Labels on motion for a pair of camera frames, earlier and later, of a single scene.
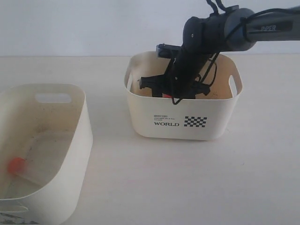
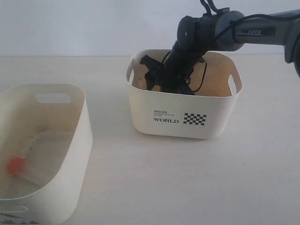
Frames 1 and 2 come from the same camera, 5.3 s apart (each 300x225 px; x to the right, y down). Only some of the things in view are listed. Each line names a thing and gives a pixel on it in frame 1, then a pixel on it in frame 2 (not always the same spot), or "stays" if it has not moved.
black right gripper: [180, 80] to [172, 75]
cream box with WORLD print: [212, 116] stays
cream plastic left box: [47, 126] stays
